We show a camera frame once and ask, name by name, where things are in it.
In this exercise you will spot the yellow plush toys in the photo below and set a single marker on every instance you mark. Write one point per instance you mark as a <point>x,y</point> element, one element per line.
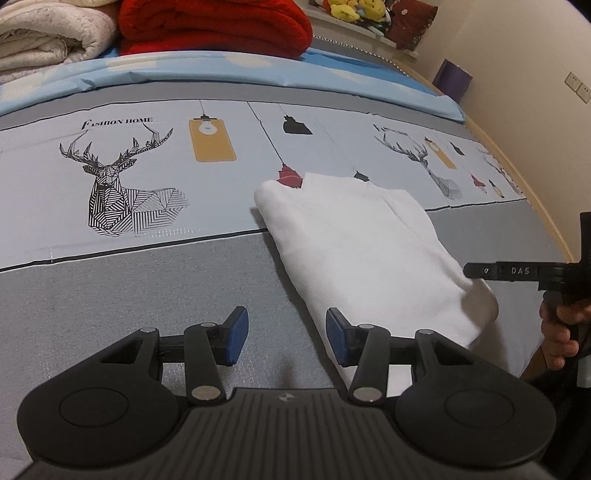
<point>352,11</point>

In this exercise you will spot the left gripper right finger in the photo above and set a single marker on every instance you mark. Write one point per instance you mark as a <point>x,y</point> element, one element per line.
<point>366,347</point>

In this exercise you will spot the grey printed bed cover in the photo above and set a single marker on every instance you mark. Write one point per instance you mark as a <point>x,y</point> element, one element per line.
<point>55,315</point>

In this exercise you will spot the red folded blanket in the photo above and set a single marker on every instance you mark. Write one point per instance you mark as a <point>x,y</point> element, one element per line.
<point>274,28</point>

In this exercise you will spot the white long-sleeve shirt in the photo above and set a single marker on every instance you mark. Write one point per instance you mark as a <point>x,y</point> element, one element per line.
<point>374,254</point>

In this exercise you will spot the cream folded quilt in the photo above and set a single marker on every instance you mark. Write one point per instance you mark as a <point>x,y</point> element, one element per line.
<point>39,34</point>

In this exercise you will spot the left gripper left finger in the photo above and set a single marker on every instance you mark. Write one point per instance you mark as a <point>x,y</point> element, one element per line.
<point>205,347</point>

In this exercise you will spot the purple box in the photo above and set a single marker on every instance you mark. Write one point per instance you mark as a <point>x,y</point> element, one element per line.
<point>452,80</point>

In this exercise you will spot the person right hand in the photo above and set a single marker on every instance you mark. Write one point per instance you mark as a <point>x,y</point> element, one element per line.
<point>559,344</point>

